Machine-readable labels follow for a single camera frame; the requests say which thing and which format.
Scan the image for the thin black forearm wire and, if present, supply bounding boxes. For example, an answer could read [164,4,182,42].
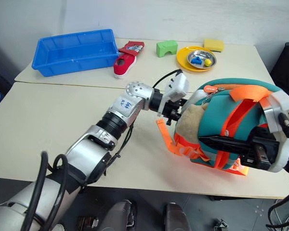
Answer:
[103,120,136,180]

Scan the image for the small dark floor object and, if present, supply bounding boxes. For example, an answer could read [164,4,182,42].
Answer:
[77,215,99,230]

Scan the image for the red slip-on shoe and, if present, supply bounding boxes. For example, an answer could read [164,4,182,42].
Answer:
[113,54,137,79]

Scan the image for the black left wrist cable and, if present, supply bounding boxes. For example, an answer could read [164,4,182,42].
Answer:
[152,69,184,89]

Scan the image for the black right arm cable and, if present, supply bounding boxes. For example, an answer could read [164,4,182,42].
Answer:
[266,112,289,229]

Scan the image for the steel bowl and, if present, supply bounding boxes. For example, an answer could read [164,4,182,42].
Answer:
[186,50,217,70]

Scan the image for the black chair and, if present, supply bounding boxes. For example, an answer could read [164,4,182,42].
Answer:
[269,42,289,97]

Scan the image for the blue plastic bin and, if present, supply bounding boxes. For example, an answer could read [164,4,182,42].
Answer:
[31,28,120,77]

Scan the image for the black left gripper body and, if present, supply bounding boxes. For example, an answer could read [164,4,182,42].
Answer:
[161,98,184,126]

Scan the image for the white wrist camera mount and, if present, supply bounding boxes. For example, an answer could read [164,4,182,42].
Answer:
[263,90,289,173]
[158,72,190,116]

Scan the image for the small black floor clip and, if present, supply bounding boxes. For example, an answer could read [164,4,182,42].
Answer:
[213,218,229,230]

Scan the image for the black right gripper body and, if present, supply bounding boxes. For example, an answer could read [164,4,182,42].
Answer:
[240,127,280,170]

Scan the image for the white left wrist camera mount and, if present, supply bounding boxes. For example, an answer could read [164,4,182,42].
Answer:
[158,72,190,116]

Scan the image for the white box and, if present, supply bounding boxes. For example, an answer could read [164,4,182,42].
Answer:
[187,89,208,109]

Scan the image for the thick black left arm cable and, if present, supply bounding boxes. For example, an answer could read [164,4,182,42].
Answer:
[21,151,69,231]

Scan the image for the red and white snack packet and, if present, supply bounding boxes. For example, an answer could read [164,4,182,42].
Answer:
[118,40,145,57]

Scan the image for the grey floor cables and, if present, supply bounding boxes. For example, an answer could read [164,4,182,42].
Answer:
[272,199,289,222]

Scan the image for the dark rounded shape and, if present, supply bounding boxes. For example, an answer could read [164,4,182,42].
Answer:
[100,199,138,231]
[163,202,192,231]

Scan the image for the orange and teal backpack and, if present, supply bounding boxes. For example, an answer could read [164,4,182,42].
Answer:
[156,78,289,178]

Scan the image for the yellow sponge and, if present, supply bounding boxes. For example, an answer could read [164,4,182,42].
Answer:
[203,38,225,53]

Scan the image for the green arch block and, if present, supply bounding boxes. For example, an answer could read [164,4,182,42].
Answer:
[156,39,178,58]

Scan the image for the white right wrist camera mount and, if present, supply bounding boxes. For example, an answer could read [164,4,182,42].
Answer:
[263,90,289,173]

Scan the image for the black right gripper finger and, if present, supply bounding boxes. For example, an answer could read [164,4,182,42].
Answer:
[198,135,250,155]

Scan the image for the yellow plate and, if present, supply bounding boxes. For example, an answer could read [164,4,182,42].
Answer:
[176,45,216,73]

